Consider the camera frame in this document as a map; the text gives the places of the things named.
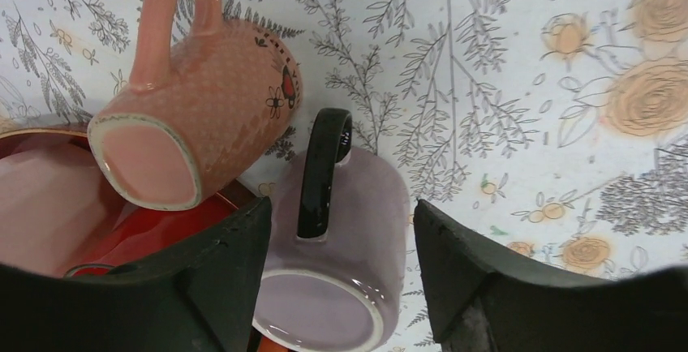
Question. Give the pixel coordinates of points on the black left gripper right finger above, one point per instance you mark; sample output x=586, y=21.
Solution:
x=482, y=296

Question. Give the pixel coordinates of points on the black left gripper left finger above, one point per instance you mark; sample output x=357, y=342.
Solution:
x=196, y=295

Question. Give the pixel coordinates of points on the lilac mug black handle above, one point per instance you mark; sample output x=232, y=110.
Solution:
x=334, y=271

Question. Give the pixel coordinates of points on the round red lacquer tray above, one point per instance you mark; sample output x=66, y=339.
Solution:
x=26, y=138

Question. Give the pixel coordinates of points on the salmon pink patterned mug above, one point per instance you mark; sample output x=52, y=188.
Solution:
x=206, y=97

